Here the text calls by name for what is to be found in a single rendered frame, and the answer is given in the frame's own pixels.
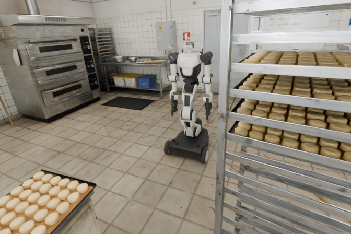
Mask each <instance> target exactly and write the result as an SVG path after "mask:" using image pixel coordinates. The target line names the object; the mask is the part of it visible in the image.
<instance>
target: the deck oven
mask: <svg viewBox="0 0 351 234"><path fill-rule="evenodd" d="M90 24H96V23H95V19H94V18H93V17H73V16H52V15H31V14H11V15H4V16H0V66H1V69H2V72H3V74H4V77H5V79H6V82H7V84H8V88H9V90H10V93H11V95H12V98H13V100H14V103H15V105H16V108H17V111H18V113H20V114H22V115H23V117H24V118H27V119H32V120H36V121H40V122H45V123H50V122H53V121H55V120H57V119H59V118H62V117H64V116H66V115H68V114H70V113H73V112H75V111H77V110H79V109H81V108H84V107H86V106H88V105H90V104H93V103H95V102H97V101H99V100H100V96H101V95H102V94H101V89H100V84H99V79H98V73H97V69H96V64H95V59H94V56H93V51H92V46H91V41H90V35H89V31H88V25H90ZM15 44H16V46H17V47H16V48H15ZM12 49H17V50H18V56H19V59H20V63H21V66H18V65H17V64H16V62H15V60H14V59H13V50H12Z"/></svg>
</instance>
